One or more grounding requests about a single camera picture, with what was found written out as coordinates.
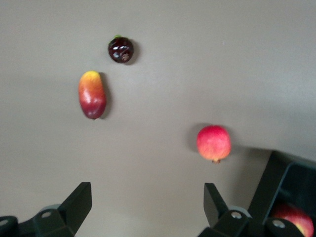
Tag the black plastic box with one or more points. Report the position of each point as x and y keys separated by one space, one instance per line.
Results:
x=291 y=182

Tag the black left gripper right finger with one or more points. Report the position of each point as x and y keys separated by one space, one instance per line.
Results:
x=224 y=217

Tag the red yellow mango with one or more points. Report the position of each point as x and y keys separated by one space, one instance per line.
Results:
x=91 y=96

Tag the dark purple mangosteen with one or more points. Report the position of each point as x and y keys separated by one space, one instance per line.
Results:
x=121 y=50

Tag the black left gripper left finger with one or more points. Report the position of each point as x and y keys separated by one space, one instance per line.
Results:
x=66 y=212

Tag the red yellow apple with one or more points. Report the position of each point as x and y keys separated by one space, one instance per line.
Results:
x=298 y=219

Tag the red pomegranate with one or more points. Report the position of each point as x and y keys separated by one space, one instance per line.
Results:
x=213 y=143

